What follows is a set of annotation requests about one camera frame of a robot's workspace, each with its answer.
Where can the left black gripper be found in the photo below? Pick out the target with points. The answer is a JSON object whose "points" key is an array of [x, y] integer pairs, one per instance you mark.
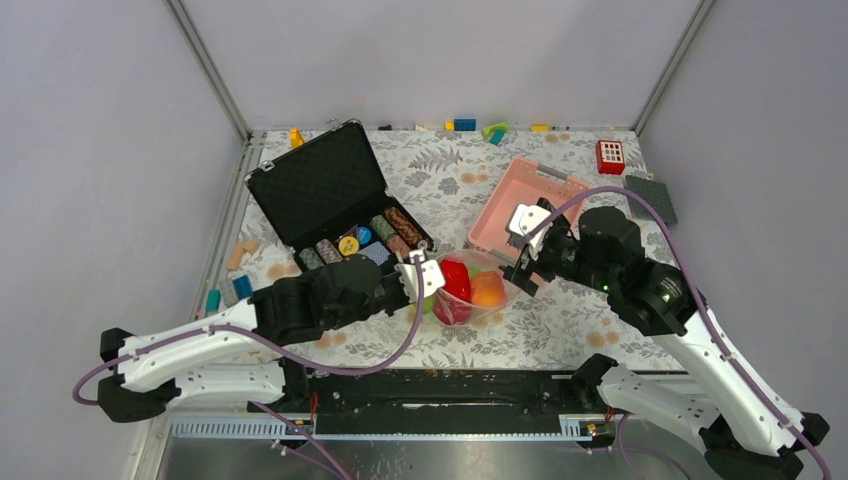
{"points": [[402, 298]]}

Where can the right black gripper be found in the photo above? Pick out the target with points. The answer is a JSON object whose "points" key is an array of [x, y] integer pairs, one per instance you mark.
{"points": [[522, 277]]}

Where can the orange toy peach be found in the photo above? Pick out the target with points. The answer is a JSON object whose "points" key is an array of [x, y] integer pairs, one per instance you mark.
{"points": [[487, 289]]}

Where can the clear zip top bag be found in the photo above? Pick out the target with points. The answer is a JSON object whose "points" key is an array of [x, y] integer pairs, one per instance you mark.
{"points": [[476, 262]]}

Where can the red toy pepper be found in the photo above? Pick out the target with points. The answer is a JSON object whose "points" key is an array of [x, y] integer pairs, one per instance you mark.
{"points": [[457, 279]]}

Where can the red toy apple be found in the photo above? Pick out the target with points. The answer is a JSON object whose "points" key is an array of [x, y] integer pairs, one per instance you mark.
{"points": [[451, 312]]}

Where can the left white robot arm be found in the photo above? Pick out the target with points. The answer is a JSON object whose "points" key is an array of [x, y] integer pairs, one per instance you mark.
{"points": [[241, 354]]}

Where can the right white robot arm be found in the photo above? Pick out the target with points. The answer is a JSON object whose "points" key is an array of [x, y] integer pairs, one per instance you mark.
{"points": [[741, 426]]}

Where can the black poker chip case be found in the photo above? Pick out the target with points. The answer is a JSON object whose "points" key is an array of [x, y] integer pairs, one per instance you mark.
{"points": [[324, 188]]}

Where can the blue toy brick left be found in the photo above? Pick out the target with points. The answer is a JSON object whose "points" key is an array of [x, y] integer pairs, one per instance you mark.
{"points": [[242, 287]]}

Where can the blue toy brick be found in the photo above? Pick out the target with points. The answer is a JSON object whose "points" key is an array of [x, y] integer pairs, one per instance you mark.
{"points": [[242, 287], [464, 124]]}

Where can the tan toy piece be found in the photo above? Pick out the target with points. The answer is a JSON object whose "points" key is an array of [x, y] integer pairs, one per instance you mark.
{"points": [[239, 252]]}

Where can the floral tablecloth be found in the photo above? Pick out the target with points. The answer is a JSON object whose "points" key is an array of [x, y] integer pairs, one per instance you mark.
{"points": [[444, 179]]}

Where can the teal toy brick left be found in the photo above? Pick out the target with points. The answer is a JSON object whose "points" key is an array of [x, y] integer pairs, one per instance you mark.
{"points": [[213, 302]]}

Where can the green teal toy block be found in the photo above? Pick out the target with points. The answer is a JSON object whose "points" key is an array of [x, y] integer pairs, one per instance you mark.
{"points": [[495, 133]]}

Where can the red toy window block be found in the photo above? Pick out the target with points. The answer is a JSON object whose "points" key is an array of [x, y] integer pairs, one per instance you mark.
{"points": [[610, 157]]}

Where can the yellow toy brick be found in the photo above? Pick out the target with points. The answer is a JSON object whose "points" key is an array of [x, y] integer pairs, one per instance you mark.
{"points": [[296, 138]]}

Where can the grey building baseplate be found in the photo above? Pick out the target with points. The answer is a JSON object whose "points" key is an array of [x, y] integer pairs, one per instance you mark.
{"points": [[655, 194]]}

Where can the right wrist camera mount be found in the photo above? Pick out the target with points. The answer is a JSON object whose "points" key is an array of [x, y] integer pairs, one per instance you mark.
{"points": [[528, 225]]}

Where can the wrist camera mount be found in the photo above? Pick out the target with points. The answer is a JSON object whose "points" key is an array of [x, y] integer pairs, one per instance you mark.
{"points": [[420, 277], [528, 225]]}

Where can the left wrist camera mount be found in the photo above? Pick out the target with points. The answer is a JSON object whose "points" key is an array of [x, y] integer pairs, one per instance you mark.
{"points": [[420, 277]]}

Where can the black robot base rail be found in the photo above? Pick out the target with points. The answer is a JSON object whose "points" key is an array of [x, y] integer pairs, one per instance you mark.
{"points": [[441, 403]]}

